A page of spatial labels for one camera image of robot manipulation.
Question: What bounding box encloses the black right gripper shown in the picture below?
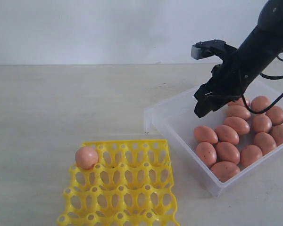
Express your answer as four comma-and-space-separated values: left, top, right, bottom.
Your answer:
194, 46, 266, 118

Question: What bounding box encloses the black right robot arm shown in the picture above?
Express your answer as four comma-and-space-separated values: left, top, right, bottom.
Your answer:
191, 0, 283, 118

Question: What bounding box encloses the clear plastic bin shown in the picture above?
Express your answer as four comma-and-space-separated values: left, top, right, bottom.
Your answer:
144, 89, 283, 197

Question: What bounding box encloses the brown egg front bottom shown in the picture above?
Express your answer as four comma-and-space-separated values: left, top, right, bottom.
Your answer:
210, 161, 240, 183

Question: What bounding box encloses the yellow plastic egg tray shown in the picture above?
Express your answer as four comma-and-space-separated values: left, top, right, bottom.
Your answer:
57, 139, 178, 226

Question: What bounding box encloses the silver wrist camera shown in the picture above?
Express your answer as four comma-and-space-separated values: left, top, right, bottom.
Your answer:
191, 39, 237, 60

